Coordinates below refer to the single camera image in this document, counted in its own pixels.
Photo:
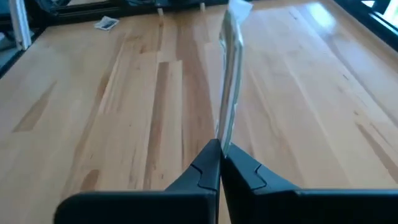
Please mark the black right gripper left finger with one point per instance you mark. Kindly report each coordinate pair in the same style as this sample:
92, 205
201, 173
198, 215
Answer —
186, 205

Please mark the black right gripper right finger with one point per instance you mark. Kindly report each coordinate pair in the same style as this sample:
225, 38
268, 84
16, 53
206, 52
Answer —
264, 205

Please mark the green striped bandage packet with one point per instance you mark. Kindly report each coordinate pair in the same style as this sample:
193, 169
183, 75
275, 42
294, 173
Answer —
231, 77

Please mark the square alcohol pad packet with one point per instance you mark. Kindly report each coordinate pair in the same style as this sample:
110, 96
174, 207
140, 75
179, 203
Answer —
106, 23

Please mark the silver metal bracket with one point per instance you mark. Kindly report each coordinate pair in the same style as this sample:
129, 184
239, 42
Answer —
20, 25

